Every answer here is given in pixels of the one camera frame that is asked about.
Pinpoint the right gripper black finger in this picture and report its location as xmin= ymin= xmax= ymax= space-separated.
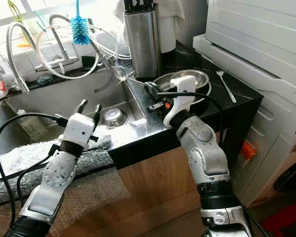
xmin=143 ymin=80 xmax=163 ymax=98

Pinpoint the green peeler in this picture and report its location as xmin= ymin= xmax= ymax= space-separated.
xmin=7 ymin=0 xmax=23 ymax=24

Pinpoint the clear plastic bottle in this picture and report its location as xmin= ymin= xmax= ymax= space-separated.
xmin=16 ymin=109 xmax=50 ymax=139

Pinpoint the small upturned steel bowl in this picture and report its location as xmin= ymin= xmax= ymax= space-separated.
xmin=102 ymin=107 xmax=129 ymax=129

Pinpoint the white coiled hose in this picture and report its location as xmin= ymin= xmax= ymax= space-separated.
xmin=36 ymin=25 xmax=119 ymax=79

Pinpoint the clear bubble wrap sheet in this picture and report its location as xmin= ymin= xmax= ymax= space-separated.
xmin=0 ymin=133 xmax=131 ymax=237

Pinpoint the dark green sponge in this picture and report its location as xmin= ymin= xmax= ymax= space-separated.
xmin=78 ymin=55 xmax=94 ymax=67

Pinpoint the teal scouring pad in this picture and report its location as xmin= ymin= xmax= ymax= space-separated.
xmin=36 ymin=74 xmax=54 ymax=85

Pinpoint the blue bottle brush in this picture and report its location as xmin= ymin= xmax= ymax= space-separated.
xmin=71 ymin=0 xmax=92 ymax=46

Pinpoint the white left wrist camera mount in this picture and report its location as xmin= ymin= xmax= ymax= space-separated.
xmin=66 ymin=113 xmax=98 ymax=151

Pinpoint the white ribbed appliance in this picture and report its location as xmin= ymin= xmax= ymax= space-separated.
xmin=192 ymin=0 xmax=296 ymax=107

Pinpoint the orange plastic item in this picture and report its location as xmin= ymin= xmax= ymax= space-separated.
xmin=18 ymin=36 xmax=34 ymax=49

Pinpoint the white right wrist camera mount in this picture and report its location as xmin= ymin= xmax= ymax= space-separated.
xmin=163 ymin=75 xmax=198 ymax=128

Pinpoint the wooden cabinet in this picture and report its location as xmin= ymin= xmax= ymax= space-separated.
xmin=99 ymin=148 xmax=210 ymax=237

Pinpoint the white towel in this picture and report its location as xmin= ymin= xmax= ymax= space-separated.
xmin=113 ymin=0 xmax=187 ymax=30

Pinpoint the wide shallow steel dish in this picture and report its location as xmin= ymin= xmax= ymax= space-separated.
xmin=152 ymin=73 xmax=214 ymax=105

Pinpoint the white washing machine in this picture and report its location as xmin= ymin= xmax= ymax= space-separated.
xmin=237 ymin=91 xmax=296 ymax=208

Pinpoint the steel gooseneck spray hose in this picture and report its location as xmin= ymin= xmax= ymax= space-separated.
xmin=6 ymin=21 xmax=37 ymax=94

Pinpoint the steel spoon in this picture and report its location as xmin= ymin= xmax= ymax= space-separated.
xmin=112 ymin=65 xmax=151 ymax=87

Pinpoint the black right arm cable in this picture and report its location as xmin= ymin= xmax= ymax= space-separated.
xmin=155 ymin=90 xmax=225 ymax=144

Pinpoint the thin teal hook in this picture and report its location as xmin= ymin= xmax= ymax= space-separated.
xmin=35 ymin=10 xmax=48 ymax=31

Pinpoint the red plastic stool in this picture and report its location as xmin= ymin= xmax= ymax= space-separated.
xmin=259 ymin=197 xmax=296 ymax=237

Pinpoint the orange plastic object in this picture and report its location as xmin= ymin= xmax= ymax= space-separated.
xmin=241 ymin=141 xmax=258 ymax=161

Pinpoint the steel knife block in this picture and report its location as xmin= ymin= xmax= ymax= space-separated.
xmin=123 ymin=6 xmax=162 ymax=79

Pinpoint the steel faucet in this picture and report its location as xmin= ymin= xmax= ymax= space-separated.
xmin=36 ymin=17 xmax=82 ymax=72

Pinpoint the braided steel hose with valve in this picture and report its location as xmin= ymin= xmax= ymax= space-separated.
xmin=48 ymin=14 xmax=114 ymax=70

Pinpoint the steel sink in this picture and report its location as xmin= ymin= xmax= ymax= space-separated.
xmin=0 ymin=69 xmax=148 ymax=149

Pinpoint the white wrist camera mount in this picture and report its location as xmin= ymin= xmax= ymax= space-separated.
xmin=66 ymin=113 xmax=98 ymax=151
xmin=163 ymin=75 xmax=198 ymax=128

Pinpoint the clear purple tube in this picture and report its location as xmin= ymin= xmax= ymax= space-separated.
xmin=96 ymin=68 xmax=119 ymax=93

